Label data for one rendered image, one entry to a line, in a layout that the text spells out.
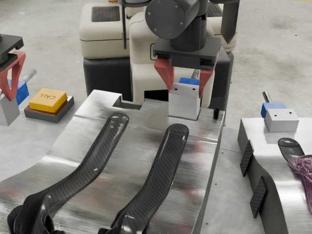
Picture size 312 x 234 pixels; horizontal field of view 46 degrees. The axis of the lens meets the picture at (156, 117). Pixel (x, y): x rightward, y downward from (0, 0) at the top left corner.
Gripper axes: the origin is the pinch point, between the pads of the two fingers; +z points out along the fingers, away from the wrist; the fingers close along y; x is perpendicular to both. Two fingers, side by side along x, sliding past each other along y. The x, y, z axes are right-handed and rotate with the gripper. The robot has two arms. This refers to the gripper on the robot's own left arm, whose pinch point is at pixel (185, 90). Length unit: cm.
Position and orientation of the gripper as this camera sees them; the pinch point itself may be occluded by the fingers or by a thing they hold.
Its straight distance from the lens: 65.1
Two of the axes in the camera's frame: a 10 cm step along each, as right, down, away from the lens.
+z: 0.2, 7.9, 6.1
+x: 2.7, -6.0, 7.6
